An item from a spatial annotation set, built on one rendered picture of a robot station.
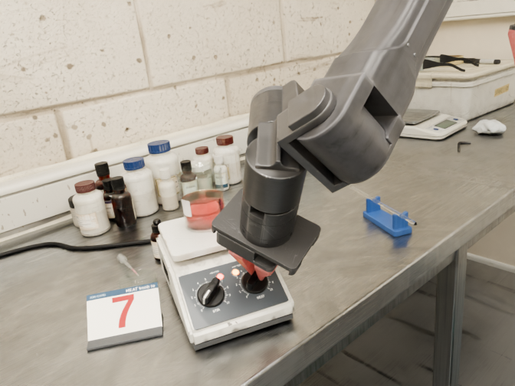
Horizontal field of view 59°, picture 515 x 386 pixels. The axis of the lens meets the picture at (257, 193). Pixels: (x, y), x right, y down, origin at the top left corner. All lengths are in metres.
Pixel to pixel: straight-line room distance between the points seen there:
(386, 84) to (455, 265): 0.58
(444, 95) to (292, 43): 0.50
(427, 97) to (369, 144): 1.20
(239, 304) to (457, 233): 0.41
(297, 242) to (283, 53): 0.97
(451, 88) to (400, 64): 1.12
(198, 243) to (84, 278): 0.24
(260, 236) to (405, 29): 0.23
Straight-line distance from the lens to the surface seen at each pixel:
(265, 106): 0.45
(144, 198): 0.94
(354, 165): 0.38
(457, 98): 1.52
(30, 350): 0.65
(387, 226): 0.78
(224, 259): 0.58
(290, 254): 0.46
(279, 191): 0.40
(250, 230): 0.45
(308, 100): 0.36
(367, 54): 0.39
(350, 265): 0.68
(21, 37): 1.02
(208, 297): 0.53
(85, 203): 0.89
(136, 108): 1.10
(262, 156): 0.40
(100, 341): 0.61
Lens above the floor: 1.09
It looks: 20 degrees down
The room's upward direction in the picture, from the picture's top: 6 degrees counter-clockwise
